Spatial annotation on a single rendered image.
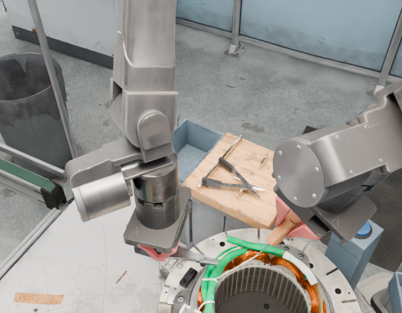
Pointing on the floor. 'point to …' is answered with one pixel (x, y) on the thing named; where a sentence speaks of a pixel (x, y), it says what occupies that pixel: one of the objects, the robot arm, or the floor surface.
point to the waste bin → (37, 136)
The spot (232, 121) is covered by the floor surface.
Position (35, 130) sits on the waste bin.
